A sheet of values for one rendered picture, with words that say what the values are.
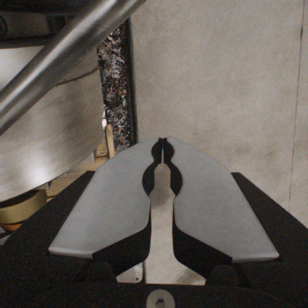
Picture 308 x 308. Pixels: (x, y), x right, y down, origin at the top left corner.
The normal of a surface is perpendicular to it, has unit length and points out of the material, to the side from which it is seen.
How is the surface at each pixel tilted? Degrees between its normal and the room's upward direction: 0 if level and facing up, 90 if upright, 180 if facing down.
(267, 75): 0
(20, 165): 27
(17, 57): 35
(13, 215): 4
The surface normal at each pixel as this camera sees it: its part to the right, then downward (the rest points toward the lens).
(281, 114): 0.29, 0.48
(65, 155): 0.87, 0.24
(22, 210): 0.61, 0.39
